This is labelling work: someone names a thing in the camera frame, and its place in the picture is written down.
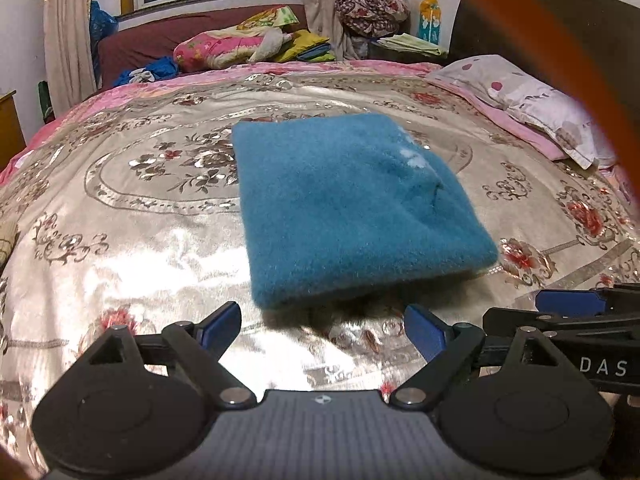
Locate teal fleece garment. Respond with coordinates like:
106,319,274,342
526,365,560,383
231,114,498,309

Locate yellow blue folded clothes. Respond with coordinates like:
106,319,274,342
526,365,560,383
271,29,332,63

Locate silver floral bedspread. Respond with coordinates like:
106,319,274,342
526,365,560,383
1,68,639,476

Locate white heart-print pillow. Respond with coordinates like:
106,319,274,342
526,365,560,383
428,54,616,169

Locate dark wooden headboard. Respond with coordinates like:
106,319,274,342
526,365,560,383
448,0,639,127

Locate wooden side desk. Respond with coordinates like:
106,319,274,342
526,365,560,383
0,90,26,170

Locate pink floral quilt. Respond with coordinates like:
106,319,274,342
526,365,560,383
0,58,569,187

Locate blue white crumpled garment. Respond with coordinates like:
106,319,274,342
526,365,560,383
112,56,179,88

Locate light green folded cloth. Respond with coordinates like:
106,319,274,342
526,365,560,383
376,34,448,58

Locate folded pink yellow quilt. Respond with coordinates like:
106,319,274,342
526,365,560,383
172,6,299,73

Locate yellow teal decorated board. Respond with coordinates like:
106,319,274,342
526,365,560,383
418,0,442,44

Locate left beige curtain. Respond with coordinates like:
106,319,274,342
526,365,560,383
43,0,96,117

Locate blue plastic bag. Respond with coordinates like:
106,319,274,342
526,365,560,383
89,0,118,80

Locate dark floral bundled blanket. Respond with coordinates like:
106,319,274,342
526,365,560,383
334,0,410,39

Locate green bottle by wall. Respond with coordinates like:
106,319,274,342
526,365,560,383
37,80,55,124

